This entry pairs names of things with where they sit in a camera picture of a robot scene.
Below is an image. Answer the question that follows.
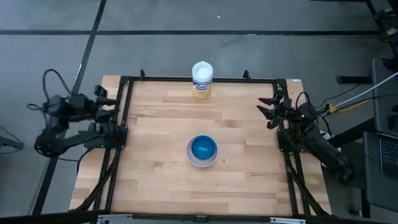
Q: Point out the black metal table frame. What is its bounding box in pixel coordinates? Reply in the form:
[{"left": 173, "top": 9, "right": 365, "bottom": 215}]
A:
[{"left": 69, "top": 68, "right": 332, "bottom": 218}]

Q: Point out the grey side desk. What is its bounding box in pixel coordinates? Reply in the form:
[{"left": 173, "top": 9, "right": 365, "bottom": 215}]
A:
[{"left": 361, "top": 57, "right": 398, "bottom": 214}]

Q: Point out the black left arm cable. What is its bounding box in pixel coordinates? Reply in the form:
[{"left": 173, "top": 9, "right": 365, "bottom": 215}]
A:
[{"left": 25, "top": 68, "right": 73, "bottom": 113}]

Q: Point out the white cable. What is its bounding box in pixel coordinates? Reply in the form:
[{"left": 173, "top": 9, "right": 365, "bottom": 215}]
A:
[{"left": 323, "top": 71, "right": 398, "bottom": 110}]

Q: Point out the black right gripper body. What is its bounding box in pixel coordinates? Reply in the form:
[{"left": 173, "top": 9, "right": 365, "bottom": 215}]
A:
[{"left": 277, "top": 100, "right": 317, "bottom": 127}]

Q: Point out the grey floor stand leg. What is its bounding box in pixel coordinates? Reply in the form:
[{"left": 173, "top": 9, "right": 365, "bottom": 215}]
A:
[{"left": 0, "top": 125, "right": 25, "bottom": 156}]

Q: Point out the yellow cable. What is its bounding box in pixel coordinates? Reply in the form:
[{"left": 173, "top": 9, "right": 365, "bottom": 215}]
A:
[{"left": 328, "top": 99, "right": 371, "bottom": 113}]

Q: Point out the open laptop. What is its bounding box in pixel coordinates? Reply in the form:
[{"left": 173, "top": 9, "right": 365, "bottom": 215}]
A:
[{"left": 378, "top": 136, "right": 398, "bottom": 180}]

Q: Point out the black equipment stand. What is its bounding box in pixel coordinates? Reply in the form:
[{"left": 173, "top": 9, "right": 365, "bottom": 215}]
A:
[{"left": 364, "top": 0, "right": 398, "bottom": 73}]

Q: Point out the blue plastic bowl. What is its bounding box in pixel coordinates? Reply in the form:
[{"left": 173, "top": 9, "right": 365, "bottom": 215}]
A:
[{"left": 190, "top": 135, "right": 218, "bottom": 161}]

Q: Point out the black floor cable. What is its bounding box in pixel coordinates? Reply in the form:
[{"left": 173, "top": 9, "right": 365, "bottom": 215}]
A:
[{"left": 313, "top": 83, "right": 362, "bottom": 108}]

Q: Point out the large white bowl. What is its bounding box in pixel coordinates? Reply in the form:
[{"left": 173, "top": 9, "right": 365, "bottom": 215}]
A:
[{"left": 185, "top": 134, "right": 220, "bottom": 168}]

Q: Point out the disinfecting wipes canister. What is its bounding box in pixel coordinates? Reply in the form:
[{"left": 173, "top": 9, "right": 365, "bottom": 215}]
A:
[{"left": 191, "top": 60, "right": 215, "bottom": 100}]

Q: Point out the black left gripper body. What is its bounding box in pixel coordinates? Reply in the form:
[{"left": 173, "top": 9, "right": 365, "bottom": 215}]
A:
[{"left": 68, "top": 92, "right": 99, "bottom": 123}]

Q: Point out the black camera rig bar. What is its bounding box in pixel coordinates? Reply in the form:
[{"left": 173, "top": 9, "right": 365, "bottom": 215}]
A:
[{"left": 0, "top": 210, "right": 398, "bottom": 224}]

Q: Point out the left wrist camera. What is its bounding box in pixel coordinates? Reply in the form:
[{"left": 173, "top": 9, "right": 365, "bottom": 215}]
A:
[{"left": 93, "top": 84, "right": 108, "bottom": 98}]

